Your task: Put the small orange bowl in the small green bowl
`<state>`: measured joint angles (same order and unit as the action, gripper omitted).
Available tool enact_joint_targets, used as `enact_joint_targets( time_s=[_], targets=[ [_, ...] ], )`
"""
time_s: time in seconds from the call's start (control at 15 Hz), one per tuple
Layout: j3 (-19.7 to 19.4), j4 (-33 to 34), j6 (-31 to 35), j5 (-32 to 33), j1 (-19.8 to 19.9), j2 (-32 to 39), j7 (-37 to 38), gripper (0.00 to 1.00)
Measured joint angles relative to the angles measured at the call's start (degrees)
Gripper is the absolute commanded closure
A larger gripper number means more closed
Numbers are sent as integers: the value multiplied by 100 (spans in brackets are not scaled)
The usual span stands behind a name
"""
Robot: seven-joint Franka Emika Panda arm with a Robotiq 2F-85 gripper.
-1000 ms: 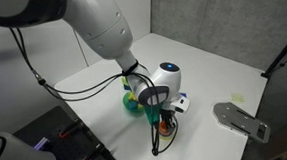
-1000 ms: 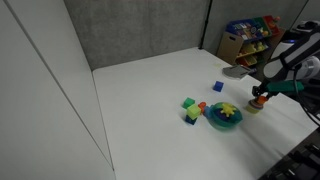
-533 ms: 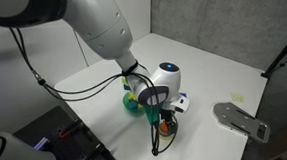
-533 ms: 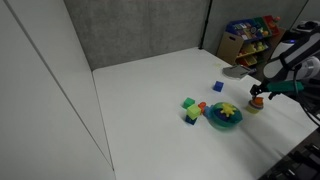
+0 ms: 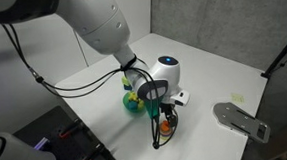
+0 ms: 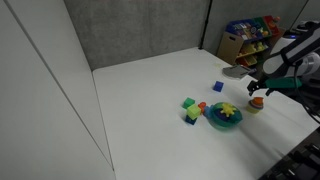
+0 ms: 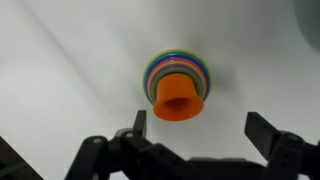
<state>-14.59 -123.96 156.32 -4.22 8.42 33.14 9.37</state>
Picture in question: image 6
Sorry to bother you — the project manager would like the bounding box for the small orange bowl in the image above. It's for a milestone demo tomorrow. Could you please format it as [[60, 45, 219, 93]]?
[[251, 96, 265, 106]]

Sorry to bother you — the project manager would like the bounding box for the red storage bin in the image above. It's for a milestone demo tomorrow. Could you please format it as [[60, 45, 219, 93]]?
[[263, 14, 282, 36]]

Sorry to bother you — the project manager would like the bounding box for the yellow star toy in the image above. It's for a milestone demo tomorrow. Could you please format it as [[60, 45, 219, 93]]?
[[220, 103, 238, 118]]

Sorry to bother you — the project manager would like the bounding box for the dark blue cube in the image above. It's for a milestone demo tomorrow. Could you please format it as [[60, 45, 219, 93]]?
[[184, 115, 198, 126]]

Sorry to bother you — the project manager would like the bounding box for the red toy block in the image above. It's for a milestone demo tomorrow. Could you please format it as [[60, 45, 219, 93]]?
[[197, 101, 208, 114]]

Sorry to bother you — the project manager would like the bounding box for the stack of coloured bowls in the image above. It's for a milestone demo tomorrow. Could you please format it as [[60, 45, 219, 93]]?
[[246, 96, 265, 115]]

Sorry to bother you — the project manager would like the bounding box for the blue storage bin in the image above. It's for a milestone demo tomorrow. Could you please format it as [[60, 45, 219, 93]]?
[[225, 19, 260, 42]]

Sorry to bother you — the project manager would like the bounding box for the light blue toy block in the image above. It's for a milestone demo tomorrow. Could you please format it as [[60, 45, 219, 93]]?
[[203, 105, 213, 120]]

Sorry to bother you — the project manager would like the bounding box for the large green bowl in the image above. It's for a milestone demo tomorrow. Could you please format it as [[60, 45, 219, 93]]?
[[207, 101, 244, 131]]

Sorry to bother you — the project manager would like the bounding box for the yellow storage bin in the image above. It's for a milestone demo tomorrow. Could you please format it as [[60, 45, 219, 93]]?
[[239, 41, 265, 57]]

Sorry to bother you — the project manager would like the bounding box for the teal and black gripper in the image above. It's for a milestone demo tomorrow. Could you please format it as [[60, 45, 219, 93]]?
[[246, 77, 303, 97]]

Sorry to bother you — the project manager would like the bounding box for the black stand pole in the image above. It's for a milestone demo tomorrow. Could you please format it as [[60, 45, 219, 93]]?
[[198, 0, 213, 51]]

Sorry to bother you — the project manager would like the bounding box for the wooden toy shelf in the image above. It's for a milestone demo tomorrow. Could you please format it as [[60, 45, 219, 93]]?
[[216, 14, 286, 68]]

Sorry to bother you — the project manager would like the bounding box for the green storage bin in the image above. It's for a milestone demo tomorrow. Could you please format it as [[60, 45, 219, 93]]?
[[252, 17, 270, 37]]

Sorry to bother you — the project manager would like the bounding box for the grey metal plate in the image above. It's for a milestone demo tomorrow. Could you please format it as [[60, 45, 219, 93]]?
[[221, 64, 257, 81]]

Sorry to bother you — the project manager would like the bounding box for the light green cube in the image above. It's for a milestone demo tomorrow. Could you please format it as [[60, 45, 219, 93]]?
[[186, 103, 202, 121]]

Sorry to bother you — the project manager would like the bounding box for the dark green cube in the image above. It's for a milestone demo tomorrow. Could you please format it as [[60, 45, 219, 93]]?
[[182, 97, 196, 110]]

